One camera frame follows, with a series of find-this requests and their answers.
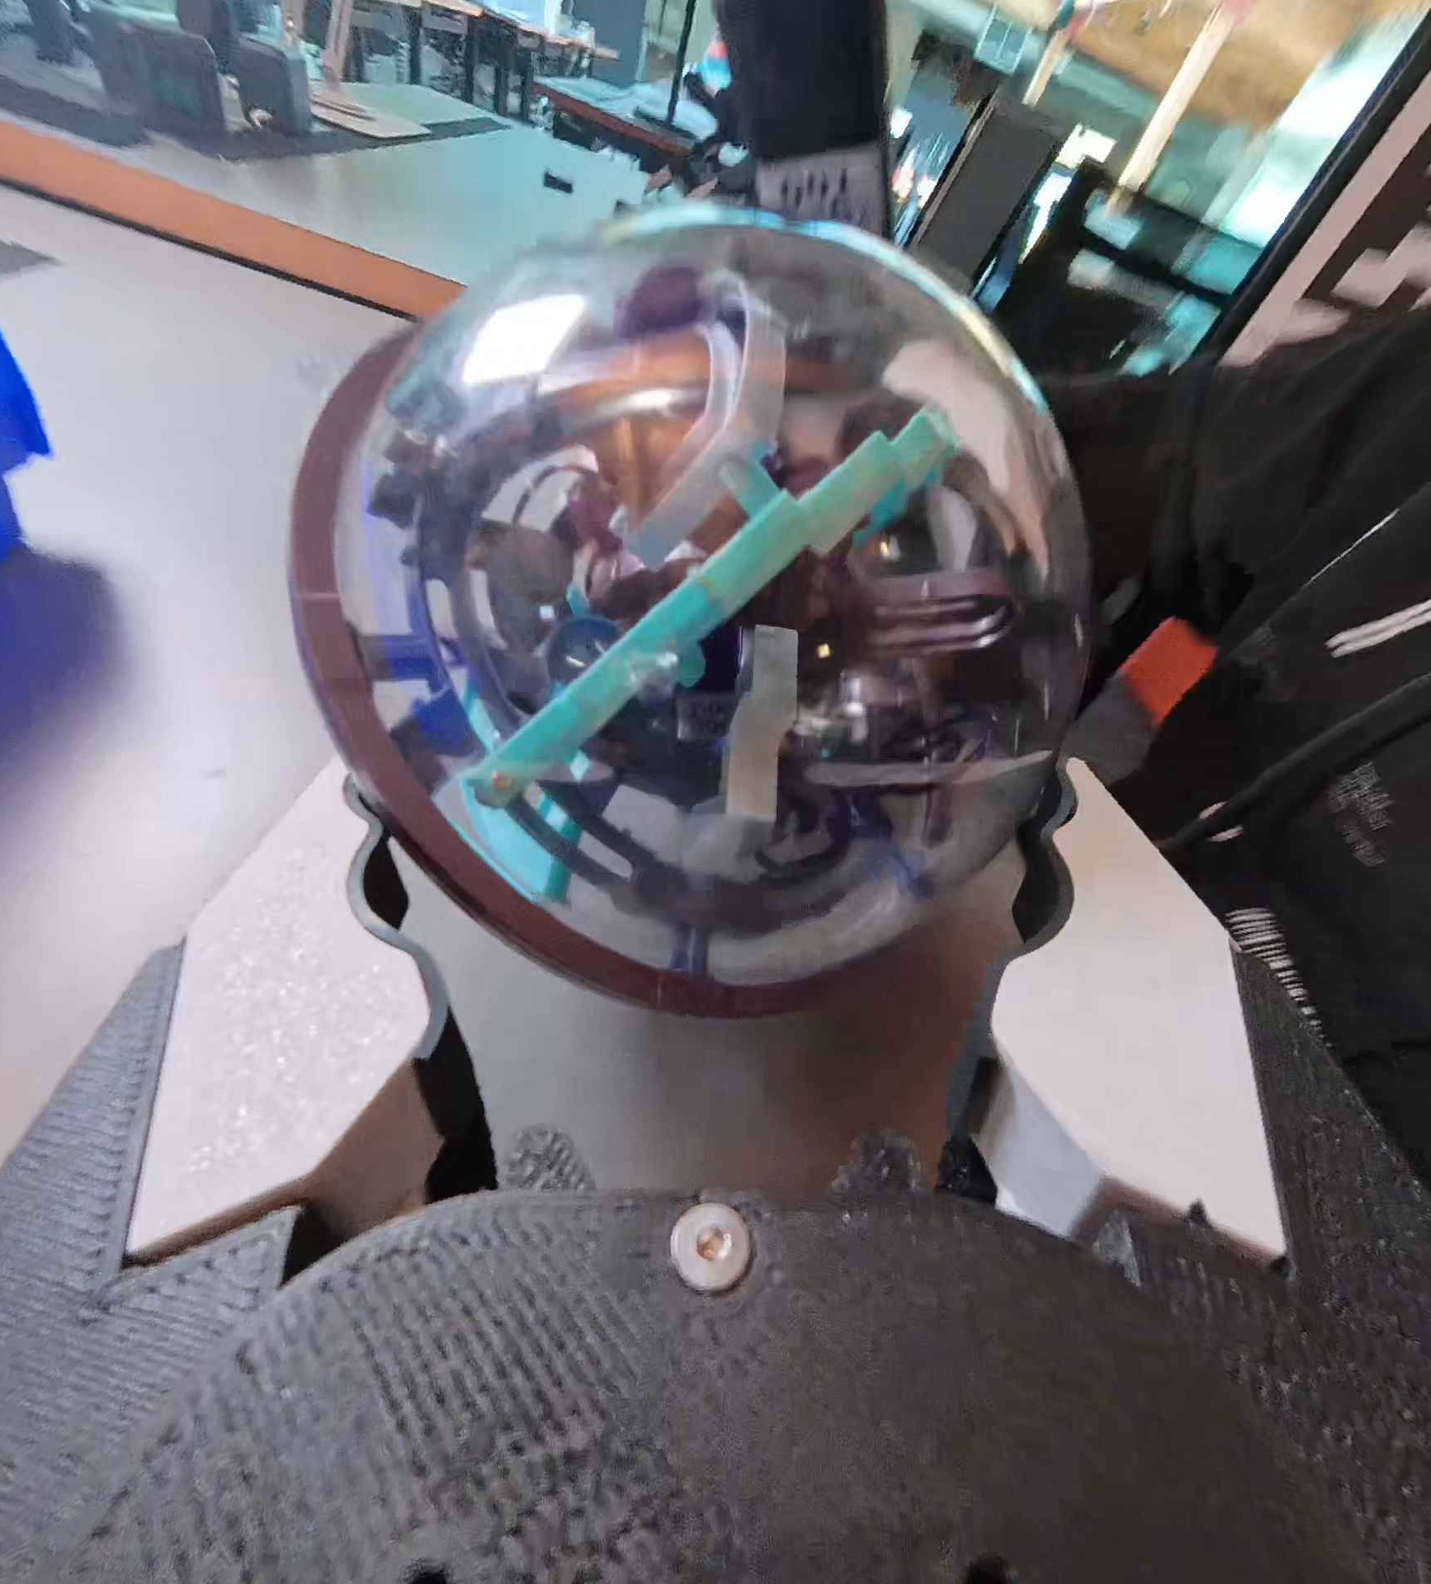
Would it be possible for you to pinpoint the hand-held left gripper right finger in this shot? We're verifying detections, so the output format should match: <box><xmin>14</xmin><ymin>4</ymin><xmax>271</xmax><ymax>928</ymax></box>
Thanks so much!
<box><xmin>936</xmin><ymin>755</ymin><xmax>1290</xmax><ymax>1263</ymax></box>

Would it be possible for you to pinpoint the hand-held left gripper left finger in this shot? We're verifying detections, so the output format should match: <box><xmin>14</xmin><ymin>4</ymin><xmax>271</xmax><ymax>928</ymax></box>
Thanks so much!
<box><xmin>124</xmin><ymin>758</ymin><xmax>497</xmax><ymax>1254</ymax></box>

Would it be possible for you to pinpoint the clear plastic maze ball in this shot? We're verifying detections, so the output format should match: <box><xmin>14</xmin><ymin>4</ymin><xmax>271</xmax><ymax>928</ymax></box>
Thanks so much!
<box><xmin>288</xmin><ymin>203</ymin><xmax>1095</xmax><ymax>1020</ymax></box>

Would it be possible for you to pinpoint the person's right forearm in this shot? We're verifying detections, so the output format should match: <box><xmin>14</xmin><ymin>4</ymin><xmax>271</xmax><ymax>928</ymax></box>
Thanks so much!
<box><xmin>1031</xmin><ymin>278</ymin><xmax>1431</xmax><ymax>646</ymax></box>

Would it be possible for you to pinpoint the orange traffic cone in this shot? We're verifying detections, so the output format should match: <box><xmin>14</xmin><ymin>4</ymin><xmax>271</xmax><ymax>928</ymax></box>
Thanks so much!
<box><xmin>1115</xmin><ymin>616</ymin><xmax>1222</xmax><ymax>730</ymax></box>

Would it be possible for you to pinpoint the wooden office desk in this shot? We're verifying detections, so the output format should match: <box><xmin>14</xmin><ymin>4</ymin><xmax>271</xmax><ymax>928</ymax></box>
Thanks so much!
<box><xmin>0</xmin><ymin>86</ymin><xmax>656</xmax><ymax>322</ymax></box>

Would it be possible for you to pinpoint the black white checker tag board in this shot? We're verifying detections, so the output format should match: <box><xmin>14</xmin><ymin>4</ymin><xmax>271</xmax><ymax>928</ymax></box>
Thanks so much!
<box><xmin>1224</xmin><ymin>0</ymin><xmax>1431</xmax><ymax>367</ymax></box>

